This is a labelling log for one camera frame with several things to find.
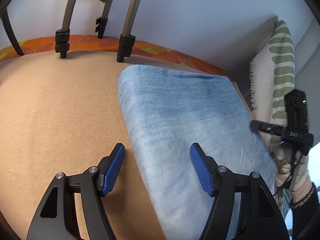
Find grey metal tripod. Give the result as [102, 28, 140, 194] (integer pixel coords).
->
[55, 0, 141, 63]

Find white green patterned pillow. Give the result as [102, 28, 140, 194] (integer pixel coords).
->
[250, 20, 297, 217]

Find orange floral bedsheet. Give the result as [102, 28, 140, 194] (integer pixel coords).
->
[0, 35, 230, 77]

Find black camera tripod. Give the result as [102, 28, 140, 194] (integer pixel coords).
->
[1, 9, 24, 56]

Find black camera box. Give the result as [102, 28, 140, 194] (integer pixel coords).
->
[284, 89, 309, 132]

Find right hand in white glove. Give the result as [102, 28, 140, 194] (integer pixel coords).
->
[274, 144, 313, 203]

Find light blue denim pants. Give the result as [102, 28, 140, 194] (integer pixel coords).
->
[117, 65, 277, 239]

